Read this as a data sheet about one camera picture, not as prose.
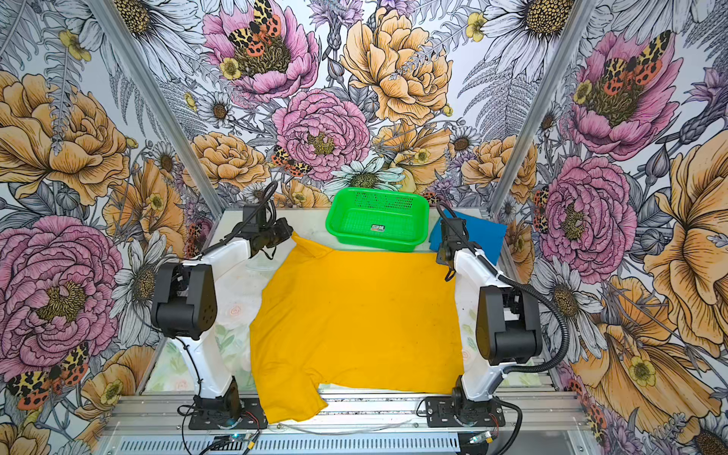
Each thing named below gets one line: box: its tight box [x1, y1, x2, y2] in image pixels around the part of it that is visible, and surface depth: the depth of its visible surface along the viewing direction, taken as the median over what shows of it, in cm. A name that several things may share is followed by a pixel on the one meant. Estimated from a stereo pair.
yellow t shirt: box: [249, 232, 465, 424], surface depth 89 cm
